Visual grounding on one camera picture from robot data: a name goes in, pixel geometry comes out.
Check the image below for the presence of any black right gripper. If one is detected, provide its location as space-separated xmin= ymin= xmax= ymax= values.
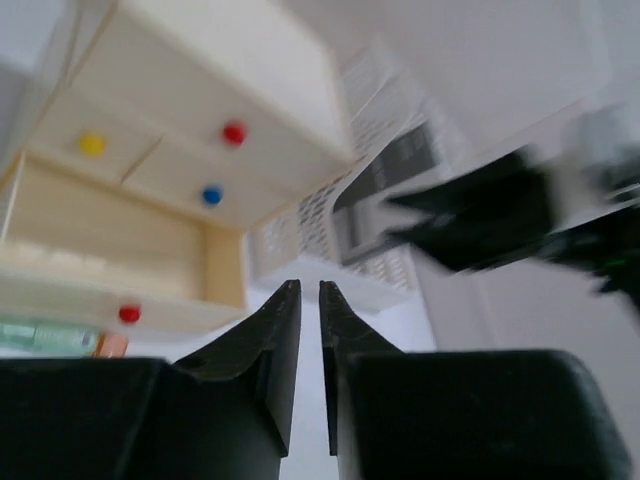
xmin=385 ymin=148 xmax=639 ymax=300

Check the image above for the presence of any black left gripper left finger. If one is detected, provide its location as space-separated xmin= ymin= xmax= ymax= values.
xmin=1 ymin=280 xmax=301 ymax=479

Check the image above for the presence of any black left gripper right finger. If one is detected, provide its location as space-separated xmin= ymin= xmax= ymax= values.
xmin=319 ymin=281 xmax=633 ymax=479

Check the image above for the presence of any orange highlighter pen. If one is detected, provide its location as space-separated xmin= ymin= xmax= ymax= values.
xmin=92 ymin=333 xmax=129 ymax=358

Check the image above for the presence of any grey setup guide booklet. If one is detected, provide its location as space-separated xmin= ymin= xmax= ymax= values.
xmin=332 ymin=122 xmax=443 ymax=266

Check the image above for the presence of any green highlighter pen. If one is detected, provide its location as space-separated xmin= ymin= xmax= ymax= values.
xmin=1 ymin=323 xmax=100 ymax=356

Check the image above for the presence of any white perforated file organizer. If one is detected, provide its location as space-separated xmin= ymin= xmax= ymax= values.
xmin=249 ymin=40 xmax=471 ymax=312

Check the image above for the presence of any red bottom drawer knob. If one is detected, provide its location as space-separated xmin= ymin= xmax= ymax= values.
xmin=118 ymin=304 xmax=142 ymax=325

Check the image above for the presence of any red drawer knob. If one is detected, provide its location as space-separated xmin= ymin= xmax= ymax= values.
xmin=118 ymin=304 xmax=142 ymax=325
xmin=222 ymin=121 xmax=248 ymax=148

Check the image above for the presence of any blue middle drawer knob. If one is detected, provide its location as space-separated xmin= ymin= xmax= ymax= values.
xmin=201 ymin=185 xmax=224 ymax=207

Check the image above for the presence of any red top drawer knob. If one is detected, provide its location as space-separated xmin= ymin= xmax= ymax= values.
xmin=222 ymin=121 xmax=248 ymax=148

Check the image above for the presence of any cream wooden drawer cabinet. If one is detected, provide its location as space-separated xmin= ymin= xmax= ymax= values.
xmin=1 ymin=1 xmax=356 ymax=334

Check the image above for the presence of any yellow drawer knob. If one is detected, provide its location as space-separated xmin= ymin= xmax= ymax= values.
xmin=78 ymin=131 xmax=107 ymax=158

